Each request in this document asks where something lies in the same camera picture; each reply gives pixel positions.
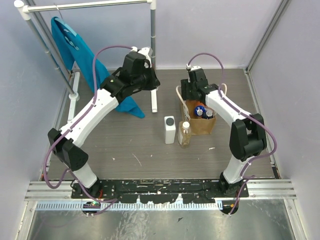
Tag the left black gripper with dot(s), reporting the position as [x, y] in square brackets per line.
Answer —
[152, 81]

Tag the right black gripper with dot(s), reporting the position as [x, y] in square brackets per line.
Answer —
[185, 84]

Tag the blue orange pump bottle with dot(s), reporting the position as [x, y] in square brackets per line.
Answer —
[208, 114]

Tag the canvas burlap tote bag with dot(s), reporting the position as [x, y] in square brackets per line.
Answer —
[198, 125]

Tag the white bottle black cap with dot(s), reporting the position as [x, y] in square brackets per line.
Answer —
[169, 129]

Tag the clear amber bottle white cap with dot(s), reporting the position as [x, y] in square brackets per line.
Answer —
[184, 134]

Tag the pink cap peach bottle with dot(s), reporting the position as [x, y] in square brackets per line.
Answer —
[194, 103]

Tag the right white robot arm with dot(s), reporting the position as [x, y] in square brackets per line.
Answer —
[247, 134]

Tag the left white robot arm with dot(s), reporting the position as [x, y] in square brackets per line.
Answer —
[67, 141]

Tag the teal cloth shirt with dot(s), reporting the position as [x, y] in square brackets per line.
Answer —
[73, 49]

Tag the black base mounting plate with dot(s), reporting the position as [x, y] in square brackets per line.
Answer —
[160, 191]

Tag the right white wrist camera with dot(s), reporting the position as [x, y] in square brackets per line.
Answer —
[190, 68]

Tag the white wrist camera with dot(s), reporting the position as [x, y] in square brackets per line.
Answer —
[190, 68]
[146, 51]

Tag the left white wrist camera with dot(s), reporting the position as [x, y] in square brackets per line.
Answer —
[146, 51]

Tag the aluminium frame rail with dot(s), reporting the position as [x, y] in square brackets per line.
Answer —
[260, 188]

